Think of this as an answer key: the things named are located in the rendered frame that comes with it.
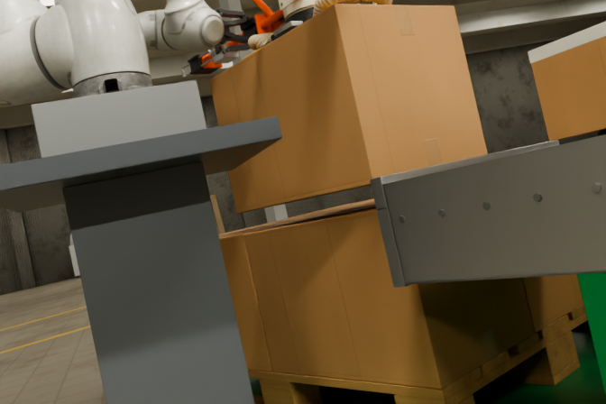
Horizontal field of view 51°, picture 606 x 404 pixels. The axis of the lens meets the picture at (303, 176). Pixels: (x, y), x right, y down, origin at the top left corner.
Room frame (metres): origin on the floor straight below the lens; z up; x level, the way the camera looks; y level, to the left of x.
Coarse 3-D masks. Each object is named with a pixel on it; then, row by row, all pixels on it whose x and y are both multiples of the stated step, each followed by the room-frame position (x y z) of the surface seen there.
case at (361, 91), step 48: (288, 48) 1.51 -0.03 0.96; (336, 48) 1.37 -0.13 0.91; (384, 48) 1.42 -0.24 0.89; (432, 48) 1.52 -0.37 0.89; (240, 96) 1.71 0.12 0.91; (288, 96) 1.54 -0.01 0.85; (336, 96) 1.40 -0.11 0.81; (384, 96) 1.40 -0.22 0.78; (432, 96) 1.49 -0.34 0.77; (288, 144) 1.57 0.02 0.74; (336, 144) 1.43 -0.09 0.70; (384, 144) 1.38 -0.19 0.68; (432, 144) 1.47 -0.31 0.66; (480, 144) 1.57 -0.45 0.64; (240, 192) 1.80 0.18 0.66; (288, 192) 1.61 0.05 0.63
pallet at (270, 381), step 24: (576, 312) 1.76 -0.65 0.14; (528, 336) 1.60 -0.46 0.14; (552, 336) 1.66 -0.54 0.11; (504, 360) 1.51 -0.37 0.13; (528, 360) 1.68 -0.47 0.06; (552, 360) 1.65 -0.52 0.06; (576, 360) 1.72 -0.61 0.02; (264, 384) 1.84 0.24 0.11; (288, 384) 1.76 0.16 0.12; (312, 384) 1.68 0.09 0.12; (336, 384) 1.60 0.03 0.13; (360, 384) 1.54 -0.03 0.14; (384, 384) 1.48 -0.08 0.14; (456, 384) 1.39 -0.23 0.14; (480, 384) 1.44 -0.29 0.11; (552, 384) 1.64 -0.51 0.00
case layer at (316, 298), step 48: (240, 240) 1.82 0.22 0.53; (288, 240) 1.66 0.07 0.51; (336, 240) 1.52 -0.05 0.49; (240, 288) 1.86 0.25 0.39; (288, 288) 1.69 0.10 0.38; (336, 288) 1.55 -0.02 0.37; (384, 288) 1.43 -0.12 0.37; (432, 288) 1.39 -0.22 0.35; (480, 288) 1.50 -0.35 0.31; (528, 288) 1.63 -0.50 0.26; (576, 288) 1.79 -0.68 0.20; (240, 336) 1.90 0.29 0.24; (288, 336) 1.73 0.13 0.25; (336, 336) 1.58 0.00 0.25; (384, 336) 1.46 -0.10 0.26; (432, 336) 1.36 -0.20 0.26; (480, 336) 1.47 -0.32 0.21; (432, 384) 1.37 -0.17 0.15
